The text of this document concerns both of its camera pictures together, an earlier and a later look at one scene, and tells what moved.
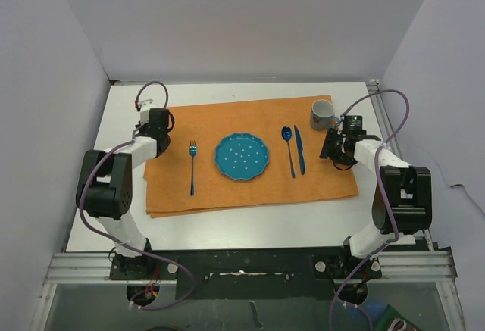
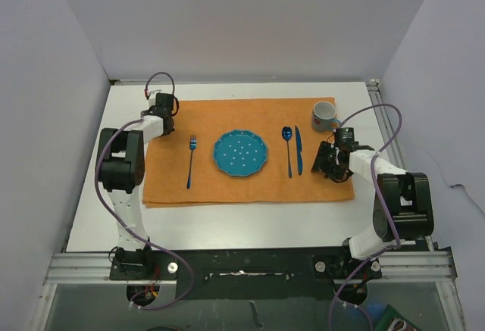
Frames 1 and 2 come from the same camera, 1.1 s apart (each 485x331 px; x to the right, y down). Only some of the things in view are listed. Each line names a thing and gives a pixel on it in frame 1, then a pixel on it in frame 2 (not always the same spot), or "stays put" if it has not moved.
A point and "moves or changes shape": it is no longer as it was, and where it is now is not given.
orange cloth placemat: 234,155 stays put
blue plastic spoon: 287,133 stays put
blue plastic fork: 192,151 moves or changes shape
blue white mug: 322,117 stays put
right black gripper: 329,151 -> 326,149
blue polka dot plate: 242,155 stays put
